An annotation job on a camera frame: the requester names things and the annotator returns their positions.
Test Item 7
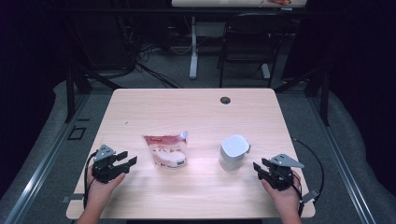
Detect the aluminium floor rail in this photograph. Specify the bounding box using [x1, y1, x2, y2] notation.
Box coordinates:
[306, 96, 376, 224]
[4, 92, 90, 224]

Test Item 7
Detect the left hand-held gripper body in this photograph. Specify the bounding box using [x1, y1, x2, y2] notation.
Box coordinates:
[91, 144, 130, 184]

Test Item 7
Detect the floor cable bundle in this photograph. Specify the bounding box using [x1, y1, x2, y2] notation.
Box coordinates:
[115, 15, 185, 90]

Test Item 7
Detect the black metal stand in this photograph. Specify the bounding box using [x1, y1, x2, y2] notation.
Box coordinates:
[274, 66, 331, 127]
[64, 62, 122, 124]

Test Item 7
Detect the grey tape strip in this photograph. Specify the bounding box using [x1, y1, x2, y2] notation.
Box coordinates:
[302, 189, 321, 204]
[61, 193, 85, 203]

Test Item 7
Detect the person's right hand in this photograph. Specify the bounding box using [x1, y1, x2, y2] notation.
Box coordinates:
[261, 178, 303, 217]

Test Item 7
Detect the person's left hand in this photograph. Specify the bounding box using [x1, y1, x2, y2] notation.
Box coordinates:
[85, 164, 126, 209]

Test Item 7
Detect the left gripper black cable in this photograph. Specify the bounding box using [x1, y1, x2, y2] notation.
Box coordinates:
[82, 150, 99, 209]

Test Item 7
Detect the grey under-desk box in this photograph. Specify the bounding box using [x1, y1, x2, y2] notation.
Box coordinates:
[195, 21, 230, 39]

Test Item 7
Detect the light wooden background desk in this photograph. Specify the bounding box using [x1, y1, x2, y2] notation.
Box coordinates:
[171, 0, 308, 8]

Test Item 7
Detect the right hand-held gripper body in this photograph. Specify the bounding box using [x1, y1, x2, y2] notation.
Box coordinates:
[262, 153, 305, 191]

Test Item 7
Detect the black folding chair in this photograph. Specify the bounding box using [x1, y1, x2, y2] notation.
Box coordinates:
[218, 12, 292, 89]

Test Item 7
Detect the clear red-printed plastic pouch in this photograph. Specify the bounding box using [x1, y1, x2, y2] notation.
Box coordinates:
[141, 130, 190, 170]

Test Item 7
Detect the white lidded container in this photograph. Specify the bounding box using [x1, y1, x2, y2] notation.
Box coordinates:
[218, 134, 252, 172]

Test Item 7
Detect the white desk leg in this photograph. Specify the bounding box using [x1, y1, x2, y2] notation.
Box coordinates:
[189, 16, 199, 80]

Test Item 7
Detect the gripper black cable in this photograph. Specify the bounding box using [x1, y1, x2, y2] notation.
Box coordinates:
[82, 150, 99, 209]
[290, 137, 325, 217]

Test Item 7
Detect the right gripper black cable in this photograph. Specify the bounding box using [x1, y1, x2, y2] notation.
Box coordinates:
[290, 137, 325, 217]

